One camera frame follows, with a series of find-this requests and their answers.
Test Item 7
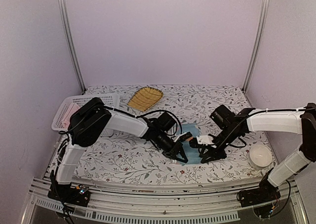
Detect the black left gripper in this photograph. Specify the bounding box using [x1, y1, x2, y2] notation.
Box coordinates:
[155, 131, 188, 163]

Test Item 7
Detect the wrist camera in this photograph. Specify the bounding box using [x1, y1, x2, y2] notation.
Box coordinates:
[173, 132, 193, 142]
[189, 135, 214, 149]

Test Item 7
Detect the white plastic mesh basket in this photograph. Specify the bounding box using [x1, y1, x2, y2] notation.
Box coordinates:
[51, 93, 120, 135]

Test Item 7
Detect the floral patterned table mat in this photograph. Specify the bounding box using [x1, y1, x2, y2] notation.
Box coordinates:
[48, 84, 281, 186]

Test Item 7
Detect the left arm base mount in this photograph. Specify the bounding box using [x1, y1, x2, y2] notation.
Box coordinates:
[47, 182, 91, 207]

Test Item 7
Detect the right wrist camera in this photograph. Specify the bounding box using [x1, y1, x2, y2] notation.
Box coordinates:
[189, 135, 214, 149]

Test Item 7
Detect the aluminium front rail frame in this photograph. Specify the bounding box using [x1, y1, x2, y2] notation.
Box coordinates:
[21, 177, 309, 224]

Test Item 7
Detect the blue cartoon print towel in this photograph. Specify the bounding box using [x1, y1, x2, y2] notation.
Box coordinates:
[172, 123, 202, 166]

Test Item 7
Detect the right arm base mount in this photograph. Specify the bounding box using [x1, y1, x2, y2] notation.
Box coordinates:
[237, 177, 281, 207]

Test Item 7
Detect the right aluminium frame post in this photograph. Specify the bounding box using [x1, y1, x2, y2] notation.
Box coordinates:
[242, 0, 270, 93]

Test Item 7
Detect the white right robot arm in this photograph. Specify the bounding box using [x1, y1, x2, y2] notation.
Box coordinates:
[198, 103, 316, 202]

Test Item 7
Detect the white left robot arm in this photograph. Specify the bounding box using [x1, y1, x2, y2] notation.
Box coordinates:
[54, 97, 192, 201]

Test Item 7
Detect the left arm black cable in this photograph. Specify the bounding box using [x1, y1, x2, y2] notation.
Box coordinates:
[58, 107, 185, 145]

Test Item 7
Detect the left aluminium frame post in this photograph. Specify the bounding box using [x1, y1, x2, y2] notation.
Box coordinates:
[58, 0, 86, 93]

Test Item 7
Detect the white bowl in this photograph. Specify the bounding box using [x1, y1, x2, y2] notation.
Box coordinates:
[248, 144, 273, 169]

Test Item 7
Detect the pink rolled towel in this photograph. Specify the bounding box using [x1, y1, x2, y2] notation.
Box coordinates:
[61, 103, 80, 129]

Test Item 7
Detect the woven bamboo tray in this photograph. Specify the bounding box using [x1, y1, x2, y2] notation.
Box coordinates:
[127, 86, 163, 112]

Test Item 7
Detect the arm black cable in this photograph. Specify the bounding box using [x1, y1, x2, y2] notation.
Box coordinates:
[219, 106, 309, 210]
[58, 107, 185, 145]

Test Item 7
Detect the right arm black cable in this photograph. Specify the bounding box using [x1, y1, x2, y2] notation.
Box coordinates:
[219, 106, 309, 210]

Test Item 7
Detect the aluminium frame post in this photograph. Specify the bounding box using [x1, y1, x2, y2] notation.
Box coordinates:
[242, 0, 270, 93]
[58, 0, 86, 93]

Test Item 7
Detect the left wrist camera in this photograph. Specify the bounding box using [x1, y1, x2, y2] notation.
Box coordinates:
[173, 132, 193, 142]

